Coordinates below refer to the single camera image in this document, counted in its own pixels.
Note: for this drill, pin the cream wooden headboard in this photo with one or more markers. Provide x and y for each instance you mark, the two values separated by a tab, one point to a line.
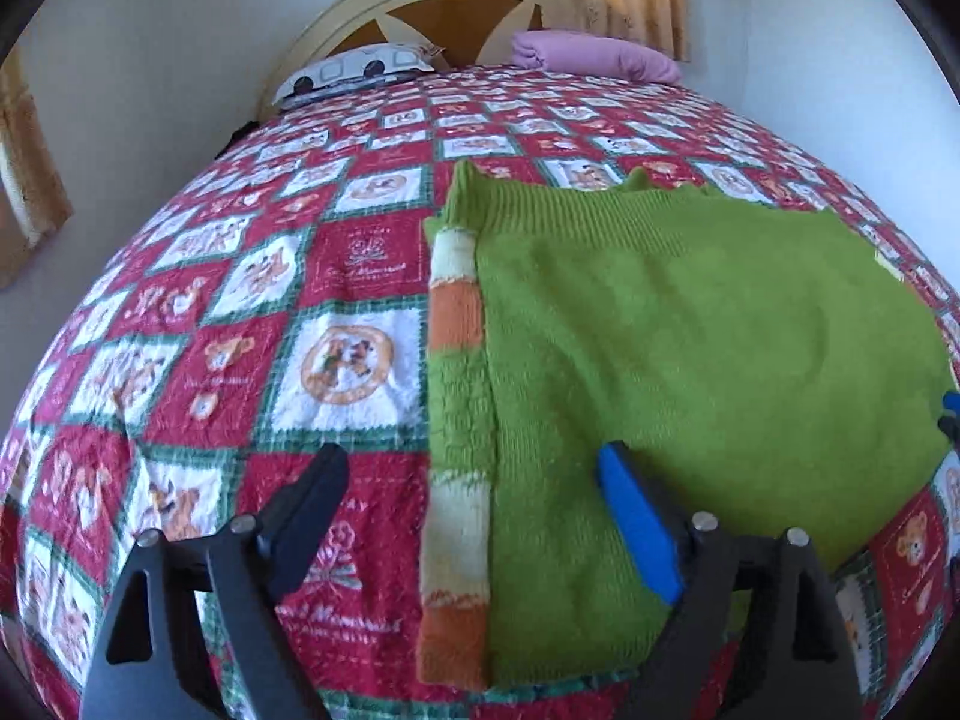
450	22

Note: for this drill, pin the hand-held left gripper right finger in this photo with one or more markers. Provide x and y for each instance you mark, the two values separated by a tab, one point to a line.
637	517

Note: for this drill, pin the white patterned pillow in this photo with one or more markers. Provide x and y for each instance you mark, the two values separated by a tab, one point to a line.
352	71

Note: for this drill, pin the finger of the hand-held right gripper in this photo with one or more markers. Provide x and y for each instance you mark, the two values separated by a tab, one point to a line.
952	431
952	401

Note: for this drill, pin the pink pillow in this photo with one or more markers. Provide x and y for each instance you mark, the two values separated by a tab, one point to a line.
600	56

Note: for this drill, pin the red checkered printed blanket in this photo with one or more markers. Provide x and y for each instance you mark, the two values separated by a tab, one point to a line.
247	330

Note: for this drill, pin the green orange striped knit sweater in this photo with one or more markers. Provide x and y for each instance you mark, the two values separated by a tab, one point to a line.
675	352

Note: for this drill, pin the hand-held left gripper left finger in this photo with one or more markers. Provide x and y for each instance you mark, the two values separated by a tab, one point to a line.
307	510

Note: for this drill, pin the narrow yellow orange curtain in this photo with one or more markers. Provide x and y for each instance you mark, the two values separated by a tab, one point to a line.
30	180

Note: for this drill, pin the black bag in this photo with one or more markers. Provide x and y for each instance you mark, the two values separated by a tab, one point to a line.
241	133

